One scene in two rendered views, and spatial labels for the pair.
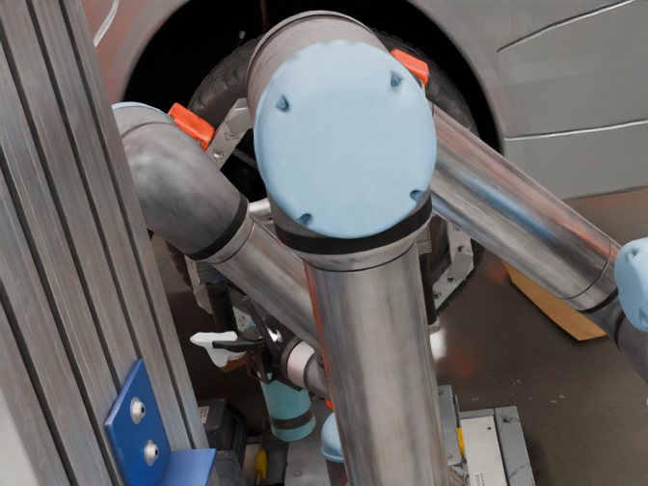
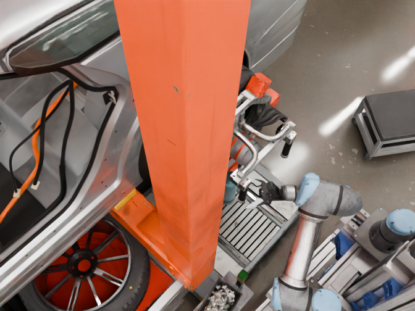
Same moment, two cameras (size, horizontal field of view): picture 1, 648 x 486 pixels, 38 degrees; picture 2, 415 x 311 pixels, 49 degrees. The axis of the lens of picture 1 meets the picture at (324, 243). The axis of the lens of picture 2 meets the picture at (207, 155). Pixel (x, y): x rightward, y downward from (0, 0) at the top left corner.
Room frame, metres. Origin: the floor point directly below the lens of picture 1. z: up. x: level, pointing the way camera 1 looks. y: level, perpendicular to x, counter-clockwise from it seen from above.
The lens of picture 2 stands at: (1.08, 1.01, 2.82)
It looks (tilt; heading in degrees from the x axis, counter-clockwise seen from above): 62 degrees down; 304
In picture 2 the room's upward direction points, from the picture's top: 3 degrees clockwise
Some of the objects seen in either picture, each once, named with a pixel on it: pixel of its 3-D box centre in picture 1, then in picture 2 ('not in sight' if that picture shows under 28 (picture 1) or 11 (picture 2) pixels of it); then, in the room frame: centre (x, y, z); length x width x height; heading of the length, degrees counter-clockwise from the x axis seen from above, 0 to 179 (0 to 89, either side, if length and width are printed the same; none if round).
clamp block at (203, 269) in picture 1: (213, 256); (239, 180); (1.44, 0.19, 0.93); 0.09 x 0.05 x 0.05; 173
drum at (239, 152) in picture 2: not in sight; (241, 147); (1.55, 0.00, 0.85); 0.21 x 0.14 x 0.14; 173
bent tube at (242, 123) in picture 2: not in sight; (266, 121); (1.49, -0.09, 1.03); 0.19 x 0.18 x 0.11; 173
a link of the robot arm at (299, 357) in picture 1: (312, 364); (288, 192); (1.23, 0.05, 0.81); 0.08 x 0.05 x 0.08; 128
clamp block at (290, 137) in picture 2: (413, 229); (286, 133); (1.40, -0.15, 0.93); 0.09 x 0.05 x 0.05; 173
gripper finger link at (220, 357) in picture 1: (216, 351); (254, 205); (1.33, 0.21, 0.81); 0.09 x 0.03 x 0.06; 74
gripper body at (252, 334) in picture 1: (279, 352); (271, 194); (1.30, 0.10, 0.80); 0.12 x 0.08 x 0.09; 38
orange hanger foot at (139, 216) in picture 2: not in sight; (141, 214); (1.77, 0.53, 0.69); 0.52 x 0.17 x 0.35; 173
